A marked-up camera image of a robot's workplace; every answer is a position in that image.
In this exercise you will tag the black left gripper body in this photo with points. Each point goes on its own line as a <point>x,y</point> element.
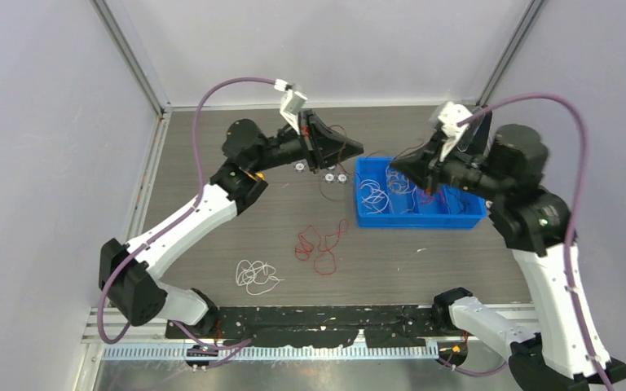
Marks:
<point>305,135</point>

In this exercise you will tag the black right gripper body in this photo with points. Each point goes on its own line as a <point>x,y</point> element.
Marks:
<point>459,170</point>

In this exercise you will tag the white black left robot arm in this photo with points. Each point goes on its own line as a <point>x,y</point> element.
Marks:
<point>130,274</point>

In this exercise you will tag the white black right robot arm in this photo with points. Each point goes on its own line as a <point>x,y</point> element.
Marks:
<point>533,222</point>

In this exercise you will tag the black wedge with clear plate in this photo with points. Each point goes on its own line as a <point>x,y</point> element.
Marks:
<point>480,134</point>

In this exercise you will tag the blue plastic divided tray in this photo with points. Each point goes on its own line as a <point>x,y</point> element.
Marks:
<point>385,199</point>

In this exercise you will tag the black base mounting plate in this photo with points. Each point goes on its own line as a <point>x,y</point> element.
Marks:
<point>324,326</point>

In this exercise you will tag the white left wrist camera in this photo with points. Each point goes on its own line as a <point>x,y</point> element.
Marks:
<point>291,102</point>

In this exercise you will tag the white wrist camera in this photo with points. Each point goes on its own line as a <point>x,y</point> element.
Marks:
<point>291,102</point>
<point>448,117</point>

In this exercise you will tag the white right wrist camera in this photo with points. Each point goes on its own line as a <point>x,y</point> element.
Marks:
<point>448,117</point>

